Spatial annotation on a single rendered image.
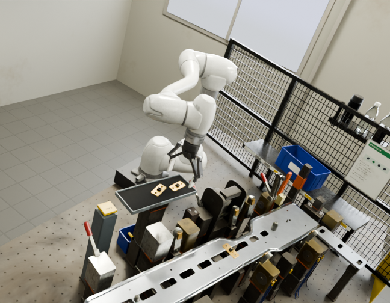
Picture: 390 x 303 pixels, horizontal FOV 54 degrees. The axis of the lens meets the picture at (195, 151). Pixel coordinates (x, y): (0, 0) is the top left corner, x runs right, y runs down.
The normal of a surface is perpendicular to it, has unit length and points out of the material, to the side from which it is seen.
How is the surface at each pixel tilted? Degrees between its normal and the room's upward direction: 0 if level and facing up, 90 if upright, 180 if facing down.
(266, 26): 90
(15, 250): 0
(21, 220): 0
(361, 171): 90
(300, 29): 90
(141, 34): 90
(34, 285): 0
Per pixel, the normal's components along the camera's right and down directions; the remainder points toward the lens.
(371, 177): -0.72, 0.16
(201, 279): 0.29, -0.81
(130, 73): -0.52, 0.31
